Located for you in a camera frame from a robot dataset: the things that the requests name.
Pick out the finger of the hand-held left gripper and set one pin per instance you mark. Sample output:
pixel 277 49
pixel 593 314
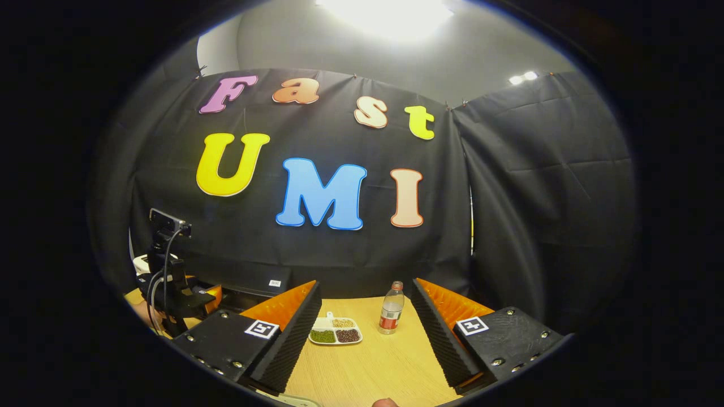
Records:
pixel 210 297

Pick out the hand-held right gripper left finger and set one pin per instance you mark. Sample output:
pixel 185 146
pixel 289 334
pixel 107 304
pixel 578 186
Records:
pixel 294 345

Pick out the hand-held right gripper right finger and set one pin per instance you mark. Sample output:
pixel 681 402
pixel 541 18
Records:
pixel 441 345

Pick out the black electric oven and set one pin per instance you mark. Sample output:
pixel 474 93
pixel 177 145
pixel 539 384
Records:
pixel 254 280

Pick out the cream plate with cherry print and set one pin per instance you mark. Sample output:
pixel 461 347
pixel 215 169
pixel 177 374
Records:
pixel 294 401

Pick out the white divided dish with beans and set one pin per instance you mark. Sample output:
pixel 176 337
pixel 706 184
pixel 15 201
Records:
pixel 335 332

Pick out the white toaster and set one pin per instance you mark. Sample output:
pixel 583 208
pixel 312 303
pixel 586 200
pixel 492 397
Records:
pixel 141 263

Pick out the clear plastic bottle red label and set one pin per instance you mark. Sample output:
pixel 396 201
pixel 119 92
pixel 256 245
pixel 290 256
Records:
pixel 391 311

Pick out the small ceiling spotlight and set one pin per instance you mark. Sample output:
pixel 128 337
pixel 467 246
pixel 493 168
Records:
pixel 523 77

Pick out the large ceiling light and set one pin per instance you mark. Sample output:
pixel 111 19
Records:
pixel 387 14

